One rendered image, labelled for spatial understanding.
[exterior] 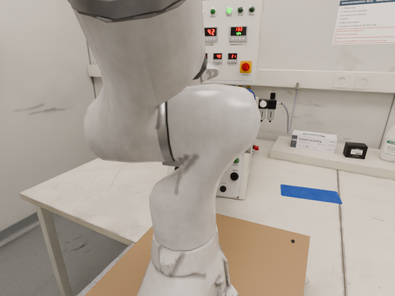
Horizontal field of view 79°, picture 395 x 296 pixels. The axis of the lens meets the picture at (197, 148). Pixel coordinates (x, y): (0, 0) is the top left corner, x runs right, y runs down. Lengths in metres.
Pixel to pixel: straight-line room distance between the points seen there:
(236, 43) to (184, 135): 0.98
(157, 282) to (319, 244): 0.57
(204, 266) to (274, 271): 0.19
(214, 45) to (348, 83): 0.76
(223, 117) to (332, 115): 1.38
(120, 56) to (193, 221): 0.26
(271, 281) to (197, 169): 0.31
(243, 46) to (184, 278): 1.05
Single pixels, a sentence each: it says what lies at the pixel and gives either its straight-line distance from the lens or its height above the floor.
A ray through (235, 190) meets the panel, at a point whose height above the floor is 0.78.
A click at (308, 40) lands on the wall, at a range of 1.63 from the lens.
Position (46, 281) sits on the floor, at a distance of 1.92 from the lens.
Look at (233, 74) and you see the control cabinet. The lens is 1.26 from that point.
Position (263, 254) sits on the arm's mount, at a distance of 0.61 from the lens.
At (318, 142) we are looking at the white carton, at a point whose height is 0.85.
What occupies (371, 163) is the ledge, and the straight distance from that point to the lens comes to 1.46.
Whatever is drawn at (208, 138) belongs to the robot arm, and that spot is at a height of 1.19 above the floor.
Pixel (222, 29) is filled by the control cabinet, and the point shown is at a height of 1.40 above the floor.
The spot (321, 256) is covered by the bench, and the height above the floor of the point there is 0.75.
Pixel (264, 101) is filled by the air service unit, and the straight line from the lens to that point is 1.24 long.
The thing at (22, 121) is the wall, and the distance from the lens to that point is 2.19.
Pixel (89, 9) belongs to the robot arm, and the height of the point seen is 1.32.
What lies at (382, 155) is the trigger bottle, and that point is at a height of 0.82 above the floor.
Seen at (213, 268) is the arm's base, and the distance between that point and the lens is 0.46.
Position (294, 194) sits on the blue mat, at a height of 0.75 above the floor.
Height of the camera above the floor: 1.29
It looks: 21 degrees down
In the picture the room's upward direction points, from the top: straight up
